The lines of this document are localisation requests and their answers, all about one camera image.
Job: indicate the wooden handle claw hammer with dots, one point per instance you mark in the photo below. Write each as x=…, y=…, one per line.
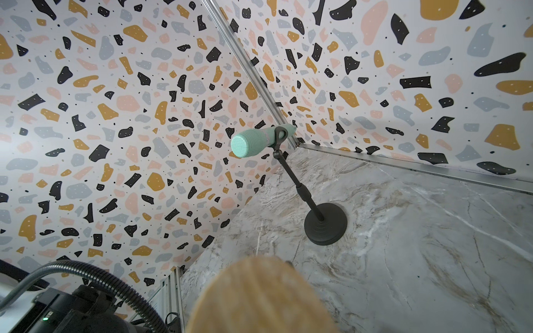
x=260, y=294

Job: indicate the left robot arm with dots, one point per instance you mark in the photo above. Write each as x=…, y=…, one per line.
x=104, y=303

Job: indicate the black microphone stand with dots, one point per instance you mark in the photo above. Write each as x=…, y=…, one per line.
x=326, y=223

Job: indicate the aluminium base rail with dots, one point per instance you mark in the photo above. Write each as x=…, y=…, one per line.
x=167, y=301

